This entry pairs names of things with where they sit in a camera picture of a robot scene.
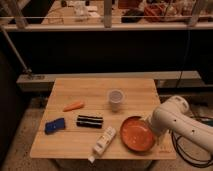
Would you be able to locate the black striped box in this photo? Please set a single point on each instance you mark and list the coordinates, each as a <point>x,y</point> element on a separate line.
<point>89,121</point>

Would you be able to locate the clear plastic cup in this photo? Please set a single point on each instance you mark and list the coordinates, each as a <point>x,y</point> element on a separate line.
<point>115,98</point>

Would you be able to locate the diagonal metal rod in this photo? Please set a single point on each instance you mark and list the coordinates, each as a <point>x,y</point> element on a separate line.
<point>27,70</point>

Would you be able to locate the orange carrot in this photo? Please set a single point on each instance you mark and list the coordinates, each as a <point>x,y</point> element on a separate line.
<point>73,106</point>

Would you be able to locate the orange ceramic bowl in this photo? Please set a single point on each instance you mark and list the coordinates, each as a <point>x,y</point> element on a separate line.
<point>136,135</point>

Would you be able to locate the grey metal beam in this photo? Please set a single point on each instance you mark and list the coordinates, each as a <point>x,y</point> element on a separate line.
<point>45,82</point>

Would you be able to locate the blue rectangular block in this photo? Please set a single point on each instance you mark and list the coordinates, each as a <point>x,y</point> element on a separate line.
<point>55,125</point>

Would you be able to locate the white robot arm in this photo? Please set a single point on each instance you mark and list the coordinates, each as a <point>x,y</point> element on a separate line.
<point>171,115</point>

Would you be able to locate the white tube bottle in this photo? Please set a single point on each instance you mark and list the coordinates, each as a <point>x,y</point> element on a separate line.
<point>102,143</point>

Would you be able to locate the wooden railing frame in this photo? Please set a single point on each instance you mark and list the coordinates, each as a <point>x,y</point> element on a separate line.
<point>105,15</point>

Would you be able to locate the wooden table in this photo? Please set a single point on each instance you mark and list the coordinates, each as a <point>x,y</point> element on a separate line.
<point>73,142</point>

